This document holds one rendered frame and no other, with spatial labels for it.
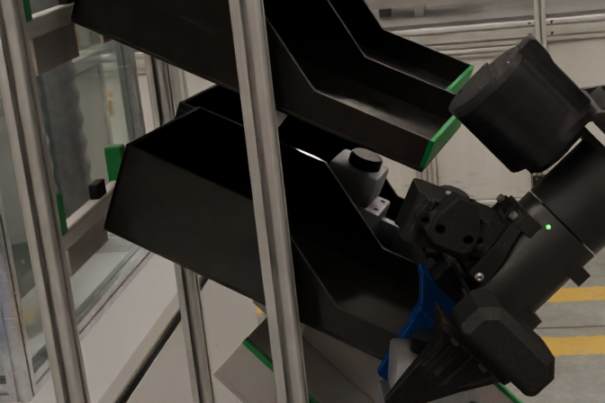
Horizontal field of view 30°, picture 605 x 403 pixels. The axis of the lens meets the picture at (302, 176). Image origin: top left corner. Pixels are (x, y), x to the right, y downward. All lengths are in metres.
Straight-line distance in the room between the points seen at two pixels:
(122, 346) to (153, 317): 0.12
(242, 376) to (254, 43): 0.27
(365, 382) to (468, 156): 3.78
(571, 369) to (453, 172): 1.40
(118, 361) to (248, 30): 1.09
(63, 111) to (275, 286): 1.09
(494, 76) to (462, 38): 3.94
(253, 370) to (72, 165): 1.04
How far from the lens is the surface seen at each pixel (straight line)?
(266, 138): 0.77
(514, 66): 0.68
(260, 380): 0.87
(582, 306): 4.09
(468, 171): 4.76
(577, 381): 3.55
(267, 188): 0.78
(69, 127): 1.86
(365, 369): 0.99
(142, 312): 1.96
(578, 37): 4.64
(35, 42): 0.87
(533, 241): 0.70
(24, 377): 1.69
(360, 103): 0.85
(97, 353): 1.83
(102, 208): 0.94
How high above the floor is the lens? 1.55
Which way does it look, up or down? 15 degrees down
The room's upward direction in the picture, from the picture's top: 6 degrees counter-clockwise
